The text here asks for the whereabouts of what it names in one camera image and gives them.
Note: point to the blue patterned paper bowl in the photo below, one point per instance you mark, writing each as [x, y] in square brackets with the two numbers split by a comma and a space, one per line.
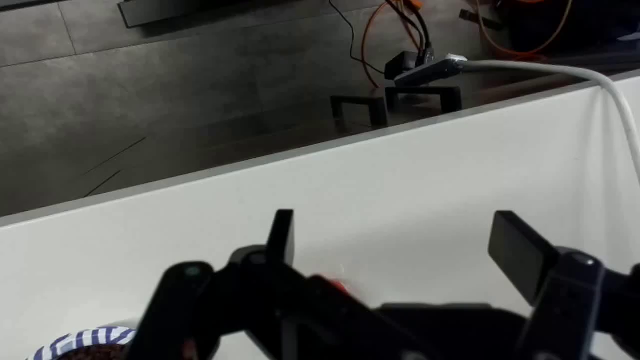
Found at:
[80, 339]

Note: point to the black flat bar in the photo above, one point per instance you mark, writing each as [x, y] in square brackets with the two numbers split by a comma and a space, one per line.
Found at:
[201, 10]

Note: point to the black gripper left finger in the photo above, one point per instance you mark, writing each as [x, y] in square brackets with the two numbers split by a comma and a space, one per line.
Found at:
[252, 287]

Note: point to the black square bracket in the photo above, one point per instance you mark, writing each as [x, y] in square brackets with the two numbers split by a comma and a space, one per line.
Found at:
[360, 99]

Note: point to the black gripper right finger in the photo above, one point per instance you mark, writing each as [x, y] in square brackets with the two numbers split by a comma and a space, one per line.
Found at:
[566, 300]

